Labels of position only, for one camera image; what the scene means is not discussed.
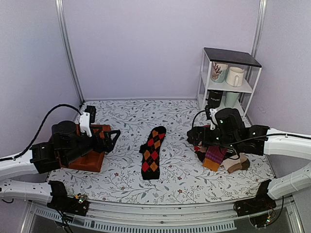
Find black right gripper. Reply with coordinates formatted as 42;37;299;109
188;126;239;150

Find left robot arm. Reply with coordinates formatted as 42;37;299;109
0;120;121;211

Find magenta striped sock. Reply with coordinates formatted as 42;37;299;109
203;146;227;172

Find floral patterned mug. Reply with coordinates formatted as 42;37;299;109
211;62;228;83

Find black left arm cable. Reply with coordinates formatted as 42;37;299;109
0;103;83;162

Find black mug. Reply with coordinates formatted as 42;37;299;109
207;90;223;108

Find pale green mug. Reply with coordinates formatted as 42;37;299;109
224;92;240;108

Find white metal shelf rack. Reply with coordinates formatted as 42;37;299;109
197;48;262;118

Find black red orange argyle sock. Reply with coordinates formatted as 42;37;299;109
139;126;166;180

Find brown wooden compartment tray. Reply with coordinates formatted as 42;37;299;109
61;124;111;172

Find beige brown sock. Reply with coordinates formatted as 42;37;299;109
221;153;250;174

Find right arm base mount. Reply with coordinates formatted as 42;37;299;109
233;179;276;228

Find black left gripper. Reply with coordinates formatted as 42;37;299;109
63;126;121;165

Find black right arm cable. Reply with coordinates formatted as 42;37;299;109
191;109;311;148

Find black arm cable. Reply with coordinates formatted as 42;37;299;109
0;103;83;162
191;109;311;148

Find cream white mug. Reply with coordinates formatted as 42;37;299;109
225;67;244;87

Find floral table mat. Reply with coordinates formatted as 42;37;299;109
49;100;273;205

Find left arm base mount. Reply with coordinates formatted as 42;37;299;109
47;181;89;216

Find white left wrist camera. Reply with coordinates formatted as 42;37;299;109
79;105;96;137

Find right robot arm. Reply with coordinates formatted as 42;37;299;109
187;106;311;212

